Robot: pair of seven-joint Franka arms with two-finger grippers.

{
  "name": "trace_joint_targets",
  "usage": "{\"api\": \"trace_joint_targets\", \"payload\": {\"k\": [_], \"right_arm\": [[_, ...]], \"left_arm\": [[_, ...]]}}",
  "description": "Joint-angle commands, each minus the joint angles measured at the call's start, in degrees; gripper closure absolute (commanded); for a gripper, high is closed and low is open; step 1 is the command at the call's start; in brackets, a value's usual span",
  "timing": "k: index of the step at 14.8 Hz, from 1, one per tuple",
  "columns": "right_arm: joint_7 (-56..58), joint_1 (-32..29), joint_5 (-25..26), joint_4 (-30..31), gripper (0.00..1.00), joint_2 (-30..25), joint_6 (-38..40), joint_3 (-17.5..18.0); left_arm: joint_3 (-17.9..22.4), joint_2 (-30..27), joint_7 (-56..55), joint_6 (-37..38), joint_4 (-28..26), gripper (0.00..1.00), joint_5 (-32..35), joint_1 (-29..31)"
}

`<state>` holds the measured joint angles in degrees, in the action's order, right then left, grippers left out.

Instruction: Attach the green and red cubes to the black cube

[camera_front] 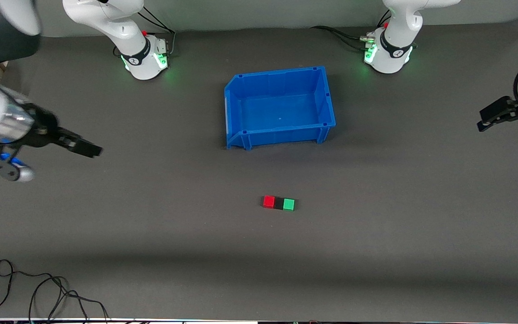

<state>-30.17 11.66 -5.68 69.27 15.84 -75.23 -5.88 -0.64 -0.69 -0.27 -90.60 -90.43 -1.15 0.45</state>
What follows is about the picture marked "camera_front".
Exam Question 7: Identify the blue plastic storage bin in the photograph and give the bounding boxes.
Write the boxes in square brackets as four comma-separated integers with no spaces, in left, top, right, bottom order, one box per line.
[224,66,336,151]

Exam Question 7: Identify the loose thin black cable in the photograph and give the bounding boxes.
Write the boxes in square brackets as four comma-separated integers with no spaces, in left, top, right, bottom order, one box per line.
[0,259,109,324]

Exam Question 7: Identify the black right arm base cables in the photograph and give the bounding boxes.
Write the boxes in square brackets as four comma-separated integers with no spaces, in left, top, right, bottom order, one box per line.
[113,7,177,58]

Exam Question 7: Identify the black left arm base cables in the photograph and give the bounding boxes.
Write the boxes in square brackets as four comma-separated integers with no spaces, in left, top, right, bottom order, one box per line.
[310,9,392,51]

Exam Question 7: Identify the black arm base cables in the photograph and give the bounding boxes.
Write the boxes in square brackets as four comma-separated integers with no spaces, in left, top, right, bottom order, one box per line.
[310,9,392,51]
[113,7,177,58]

